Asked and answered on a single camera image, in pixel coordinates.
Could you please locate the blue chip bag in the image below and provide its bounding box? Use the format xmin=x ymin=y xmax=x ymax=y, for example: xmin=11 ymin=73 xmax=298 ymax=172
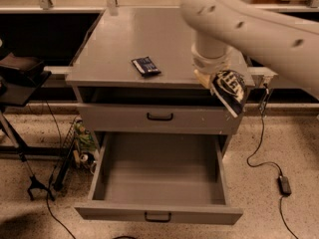
xmin=210 ymin=70 xmax=247 ymax=118

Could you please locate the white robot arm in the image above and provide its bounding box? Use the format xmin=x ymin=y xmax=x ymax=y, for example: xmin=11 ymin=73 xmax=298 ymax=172
xmin=180 ymin=0 xmax=319 ymax=98

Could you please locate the grey drawer cabinet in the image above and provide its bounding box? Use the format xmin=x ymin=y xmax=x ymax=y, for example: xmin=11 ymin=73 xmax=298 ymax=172
xmin=67 ymin=7 xmax=233 ymax=148

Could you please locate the closed grey upper drawer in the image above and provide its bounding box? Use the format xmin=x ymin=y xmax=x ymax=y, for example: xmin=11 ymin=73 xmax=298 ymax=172
xmin=78 ymin=104 xmax=242 ymax=135

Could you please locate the open grey lower drawer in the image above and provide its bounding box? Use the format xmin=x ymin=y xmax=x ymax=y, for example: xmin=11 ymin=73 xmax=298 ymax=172
xmin=75 ymin=132 xmax=243 ymax=225

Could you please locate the small dark blue snack packet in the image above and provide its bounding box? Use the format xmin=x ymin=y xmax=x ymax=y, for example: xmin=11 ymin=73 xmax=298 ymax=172
xmin=132 ymin=57 xmax=160 ymax=77

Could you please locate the black tray with dark pouch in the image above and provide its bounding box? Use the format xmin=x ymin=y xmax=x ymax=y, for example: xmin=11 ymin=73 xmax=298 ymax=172
xmin=0 ymin=53 xmax=52 ymax=107

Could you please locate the black tripod stand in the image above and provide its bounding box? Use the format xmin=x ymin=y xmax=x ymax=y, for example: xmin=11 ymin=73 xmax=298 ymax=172
xmin=0 ymin=111 xmax=55 ymax=200

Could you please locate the black power adapter with cable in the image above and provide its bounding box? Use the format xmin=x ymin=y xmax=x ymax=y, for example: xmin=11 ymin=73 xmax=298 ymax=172
xmin=246 ymin=84 xmax=299 ymax=239

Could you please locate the black wire basket with items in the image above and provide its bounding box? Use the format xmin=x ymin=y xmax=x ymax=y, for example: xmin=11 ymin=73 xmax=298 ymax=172
xmin=53 ymin=117 xmax=99 ymax=191

